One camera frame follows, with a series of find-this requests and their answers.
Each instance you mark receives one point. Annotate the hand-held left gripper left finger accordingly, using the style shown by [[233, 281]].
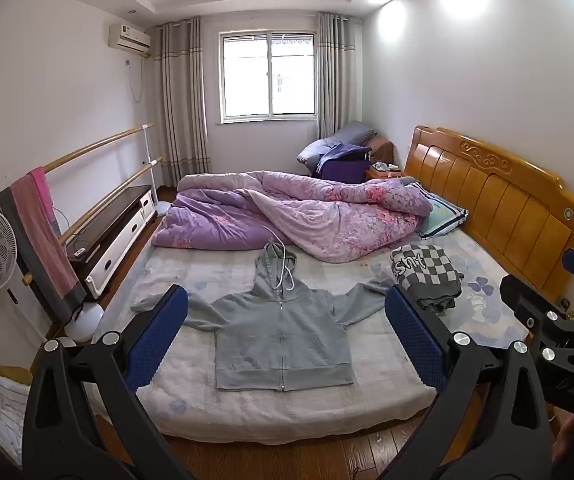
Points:
[[159, 330]]

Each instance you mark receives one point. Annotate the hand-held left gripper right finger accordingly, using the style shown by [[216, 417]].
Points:
[[412, 340]]

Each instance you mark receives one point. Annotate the grey zip hoodie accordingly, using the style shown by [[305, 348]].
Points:
[[277, 340]]

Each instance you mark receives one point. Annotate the person's right hand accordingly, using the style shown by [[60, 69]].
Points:
[[564, 440]]

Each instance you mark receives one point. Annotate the checkered folded garment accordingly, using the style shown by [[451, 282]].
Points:
[[432, 270]]

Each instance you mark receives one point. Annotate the white globe lamp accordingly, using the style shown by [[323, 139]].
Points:
[[84, 322]]

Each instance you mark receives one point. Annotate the wooden bed with headboard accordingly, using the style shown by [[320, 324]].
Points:
[[192, 400]]

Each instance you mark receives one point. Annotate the wooden headboard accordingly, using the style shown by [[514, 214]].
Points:
[[492, 200]]

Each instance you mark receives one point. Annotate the dark top white cabinet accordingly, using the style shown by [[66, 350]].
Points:
[[112, 230]]

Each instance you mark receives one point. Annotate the light blue pillow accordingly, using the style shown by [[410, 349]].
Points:
[[442, 217]]

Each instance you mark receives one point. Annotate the purple floral duvet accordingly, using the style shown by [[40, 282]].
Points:
[[217, 220]]

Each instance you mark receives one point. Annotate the grey maroon striped towel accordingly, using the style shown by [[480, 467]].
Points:
[[37, 250]]

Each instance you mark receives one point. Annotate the white barre stand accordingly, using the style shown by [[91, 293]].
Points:
[[149, 170]]

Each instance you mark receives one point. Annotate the wooden nightstand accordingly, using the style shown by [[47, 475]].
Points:
[[384, 174]]

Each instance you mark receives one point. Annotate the pink towel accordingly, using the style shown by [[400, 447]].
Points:
[[44, 200]]

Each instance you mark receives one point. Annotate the dark purple cloth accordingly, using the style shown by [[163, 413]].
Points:
[[342, 162]]

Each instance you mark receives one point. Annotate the brown chair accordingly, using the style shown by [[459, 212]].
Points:
[[382, 147]]

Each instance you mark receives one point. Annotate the blue-grey cushion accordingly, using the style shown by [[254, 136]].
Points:
[[347, 132]]

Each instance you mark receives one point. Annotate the grey striped curtain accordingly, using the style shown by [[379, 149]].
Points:
[[334, 70], [182, 110]]

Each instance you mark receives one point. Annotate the window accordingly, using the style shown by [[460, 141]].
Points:
[[247, 75]]

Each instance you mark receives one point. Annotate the white air conditioner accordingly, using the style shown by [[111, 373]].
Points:
[[127, 39]]

